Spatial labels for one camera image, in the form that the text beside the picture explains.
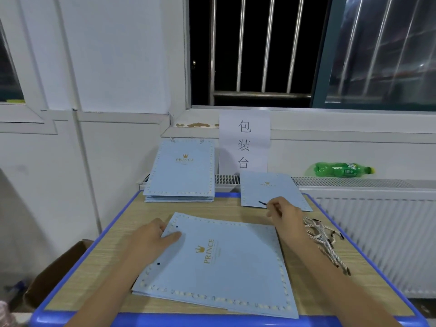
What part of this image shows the teal framed sliding window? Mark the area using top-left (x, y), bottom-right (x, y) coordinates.
top-left (312, 0), bottom-right (436, 111)

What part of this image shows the white radiator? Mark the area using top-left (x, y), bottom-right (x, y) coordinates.
top-left (139, 175), bottom-right (436, 298)

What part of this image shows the person's left hand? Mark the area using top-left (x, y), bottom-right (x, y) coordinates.
top-left (123, 216), bottom-right (182, 263)

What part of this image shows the person's left forearm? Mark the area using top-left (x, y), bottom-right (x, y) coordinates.
top-left (64, 252), bottom-right (147, 327)

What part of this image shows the stack of blue paper bags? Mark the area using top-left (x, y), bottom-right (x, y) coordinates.
top-left (240, 171), bottom-right (313, 212)

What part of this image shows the white framed window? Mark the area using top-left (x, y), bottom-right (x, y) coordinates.
top-left (0, 17), bottom-right (59, 135)

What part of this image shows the person's right forearm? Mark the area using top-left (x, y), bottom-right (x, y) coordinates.
top-left (289, 235), bottom-right (403, 327)

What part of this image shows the white paper sign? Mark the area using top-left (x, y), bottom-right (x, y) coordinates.
top-left (218, 110), bottom-right (272, 173)

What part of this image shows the person's right hand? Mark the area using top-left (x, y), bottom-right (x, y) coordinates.
top-left (264, 197), bottom-right (311, 246)

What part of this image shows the metal window grille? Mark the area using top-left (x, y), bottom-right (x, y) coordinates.
top-left (187, 0), bottom-right (328, 108)

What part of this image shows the stack of finished blue bags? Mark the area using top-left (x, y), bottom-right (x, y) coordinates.
top-left (144, 194), bottom-right (215, 199)

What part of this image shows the pink water bottle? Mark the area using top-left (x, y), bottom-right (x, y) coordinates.
top-left (0, 302), bottom-right (13, 327)

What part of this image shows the brown cardboard box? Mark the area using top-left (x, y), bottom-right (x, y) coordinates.
top-left (24, 239), bottom-right (94, 312)

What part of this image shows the blue-edged wooden desk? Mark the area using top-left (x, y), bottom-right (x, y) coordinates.
top-left (29, 192), bottom-right (430, 327)

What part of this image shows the green plastic bottle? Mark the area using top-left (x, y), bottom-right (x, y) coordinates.
top-left (313, 162), bottom-right (374, 178)

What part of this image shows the pile of white twisted ropes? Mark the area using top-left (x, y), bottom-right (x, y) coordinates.
top-left (303, 216), bottom-right (352, 275)

